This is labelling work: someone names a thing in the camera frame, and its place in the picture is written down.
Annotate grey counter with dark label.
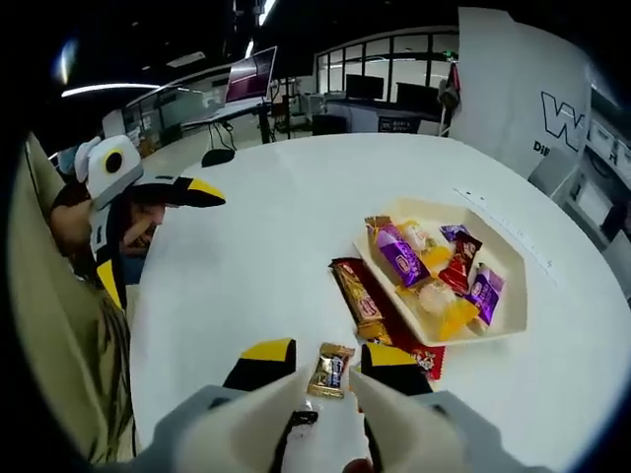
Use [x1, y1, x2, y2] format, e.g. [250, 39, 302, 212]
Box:
[324, 96, 445, 137]

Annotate black rounded object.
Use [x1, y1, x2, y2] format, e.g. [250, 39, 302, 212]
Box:
[200, 149, 236, 169]

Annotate gold food candy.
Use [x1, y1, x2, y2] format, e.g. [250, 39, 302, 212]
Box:
[306, 343, 356, 400]

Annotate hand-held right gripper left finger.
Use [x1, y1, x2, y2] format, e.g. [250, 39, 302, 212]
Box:
[142, 337, 299, 473]

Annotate cream plastic food tongs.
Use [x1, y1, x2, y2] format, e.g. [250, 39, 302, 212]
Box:
[172, 365, 474, 473]

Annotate black low cabinet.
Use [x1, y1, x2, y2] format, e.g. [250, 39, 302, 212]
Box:
[311, 113, 346, 137]

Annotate large purple display screen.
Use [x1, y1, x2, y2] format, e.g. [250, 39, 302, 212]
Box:
[224, 46, 278, 104]

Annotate orange-brown food bar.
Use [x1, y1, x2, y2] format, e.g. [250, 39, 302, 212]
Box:
[328, 258, 394, 346]

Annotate red cartoon food packet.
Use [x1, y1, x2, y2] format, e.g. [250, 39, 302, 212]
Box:
[379, 309, 448, 383]

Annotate grey chair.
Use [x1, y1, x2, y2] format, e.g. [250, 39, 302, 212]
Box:
[526, 146, 579, 199]

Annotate black computer monitor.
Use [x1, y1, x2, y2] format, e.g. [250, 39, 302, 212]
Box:
[396, 81, 443, 112]
[344, 73, 385, 102]

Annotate clothes stand with hanging clothes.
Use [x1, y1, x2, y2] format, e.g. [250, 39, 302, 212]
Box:
[437, 62, 462, 137]

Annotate person's beige trousers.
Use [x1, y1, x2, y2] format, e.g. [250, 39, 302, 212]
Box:
[73, 285, 142, 464]

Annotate ceiling light strip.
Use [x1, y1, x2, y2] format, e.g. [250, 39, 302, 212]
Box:
[61, 82, 162, 99]

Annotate cream hexagonal container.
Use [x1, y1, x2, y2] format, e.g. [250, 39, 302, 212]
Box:
[352, 196, 528, 346]

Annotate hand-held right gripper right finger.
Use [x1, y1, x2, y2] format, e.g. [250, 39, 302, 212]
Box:
[361, 342, 526, 473]

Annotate white standing desk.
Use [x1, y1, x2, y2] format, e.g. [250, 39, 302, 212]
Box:
[125, 93, 277, 149]

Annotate pile of food snacks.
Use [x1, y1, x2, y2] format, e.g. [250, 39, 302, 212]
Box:
[363, 215, 508, 342]

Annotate grey metal storage shelf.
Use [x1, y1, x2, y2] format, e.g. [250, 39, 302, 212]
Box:
[566, 73, 631, 247]

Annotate white lettered display panel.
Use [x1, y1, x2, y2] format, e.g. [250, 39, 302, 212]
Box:
[451, 7, 593, 171]

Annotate ceiling air vent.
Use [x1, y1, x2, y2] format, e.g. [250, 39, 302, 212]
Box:
[167, 48, 206, 66]

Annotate person's left hand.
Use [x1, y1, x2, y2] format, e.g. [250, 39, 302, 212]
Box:
[120, 204, 164, 257]

